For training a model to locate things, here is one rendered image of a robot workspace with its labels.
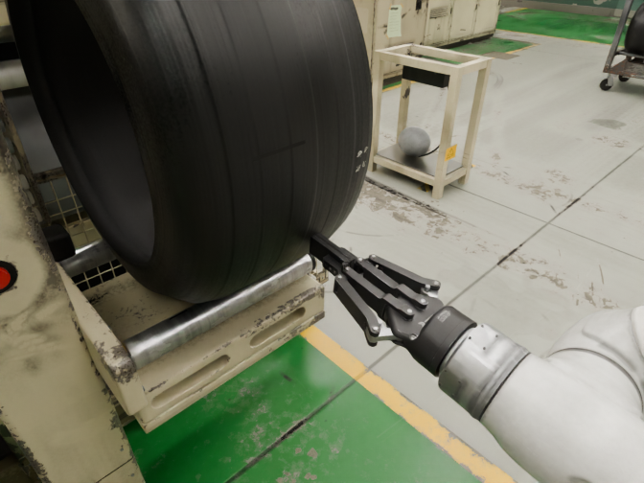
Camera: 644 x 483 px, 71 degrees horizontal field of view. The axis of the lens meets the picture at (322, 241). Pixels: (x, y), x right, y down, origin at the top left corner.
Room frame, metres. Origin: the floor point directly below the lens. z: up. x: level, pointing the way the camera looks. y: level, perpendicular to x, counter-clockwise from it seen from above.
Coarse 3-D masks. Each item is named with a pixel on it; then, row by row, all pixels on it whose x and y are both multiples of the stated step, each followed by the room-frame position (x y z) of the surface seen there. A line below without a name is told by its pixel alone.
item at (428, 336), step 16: (432, 304) 0.40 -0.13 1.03; (384, 320) 0.39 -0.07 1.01; (400, 320) 0.38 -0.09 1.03; (416, 320) 0.38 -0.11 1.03; (432, 320) 0.36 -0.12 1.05; (448, 320) 0.36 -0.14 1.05; (464, 320) 0.36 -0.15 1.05; (400, 336) 0.36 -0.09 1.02; (416, 336) 0.36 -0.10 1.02; (432, 336) 0.34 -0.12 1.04; (448, 336) 0.34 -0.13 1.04; (416, 352) 0.34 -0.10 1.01; (432, 352) 0.33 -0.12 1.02; (432, 368) 0.33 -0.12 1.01
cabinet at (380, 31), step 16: (368, 0) 4.98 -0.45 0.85; (384, 0) 5.03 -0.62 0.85; (400, 0) 5.19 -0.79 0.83; (416, 0) 5.38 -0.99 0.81; (368, 16) 4.98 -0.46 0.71; (384, 16) 5.04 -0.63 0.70; (400, 16) 5.21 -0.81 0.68; (416, 16) 5.40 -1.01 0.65; (368, 32) 4.97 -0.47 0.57; (384, 32) 5.05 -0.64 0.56; (400, 32) 5.20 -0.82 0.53; (416, 32) 5.42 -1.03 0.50; (368, 48) 4.96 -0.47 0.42; (384, 48) 5.06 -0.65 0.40; (384, 64) 5.08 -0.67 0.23; (400, 64) 5.26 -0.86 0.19; (384, 80) 5.12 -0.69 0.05; (400, 80) 5.31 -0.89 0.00
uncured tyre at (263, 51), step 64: (64, 0) 0.82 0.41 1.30; (128, 0) 0.45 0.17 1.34; (192, 0) 0.45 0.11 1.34; (256, 0) 0.49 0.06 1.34; (320, 0) 0.54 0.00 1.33; (64, 64) 0.83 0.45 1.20; (128, 64) 0.44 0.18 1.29; (192, 64) 0.42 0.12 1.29; (256, 64) 0.46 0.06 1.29; (320, 64) 0.51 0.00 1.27; (64, 128) 0.78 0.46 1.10; (128, 128) 0.87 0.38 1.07; (192, 128) 0.41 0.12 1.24; (256, 128) 0.43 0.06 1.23; (320, 128) 0.49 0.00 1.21; (128, 192) 0.78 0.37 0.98; (192, 192) 0.41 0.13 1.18; (256, 192) 0.42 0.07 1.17; (320, 192) 0.49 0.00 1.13; (128, 256) 0.56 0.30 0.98; (192, 256) 0.42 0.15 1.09; (256, 256) 0.44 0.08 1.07
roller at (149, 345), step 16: (304, 256) 0.65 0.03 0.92; (272, 272) 0.60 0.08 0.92; (288, 272) 0.61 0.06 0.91; (304, 272) 0.63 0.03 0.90; (256, 288) 0.57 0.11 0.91; (272, 288) 0.58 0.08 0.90; (208, 304) 0.52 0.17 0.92; (224, 304) 0.53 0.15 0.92; (240, 304) 0.54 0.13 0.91; (176, 320) 0.49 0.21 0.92; (192, 320) 0.49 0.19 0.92; (208, 320) 0.50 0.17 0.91; (224, 320) 0.52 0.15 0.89; (144, 336) 0.45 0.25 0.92; (160, 336) 0.46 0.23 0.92; (176, 336) 0.47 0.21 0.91; (192, 336) 0.48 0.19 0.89; (128, 352) 0.43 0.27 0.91; (144, 352) 0.43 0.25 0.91; (160, 352) 0.45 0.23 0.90
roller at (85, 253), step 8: (80, 248) 0.67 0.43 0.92; (88, 248) 0.67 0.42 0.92; (96, 248) 0.67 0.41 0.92; (104, 248) 0.68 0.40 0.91; (80, 256) 0.65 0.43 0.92; (88, 256) 0.66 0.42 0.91; (96, 256) 0.67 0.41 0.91; (104, 256) 0.67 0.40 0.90; (112, 256) 0.68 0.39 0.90; (64, 264) 0.63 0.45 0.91; (72, 264) 0.64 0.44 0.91; (80, 264) 0.64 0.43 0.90; (88, 264) 0.65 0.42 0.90; (96, 264) 0.66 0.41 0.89; (72, 272) 0.63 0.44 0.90; (80, 272) 0.65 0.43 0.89
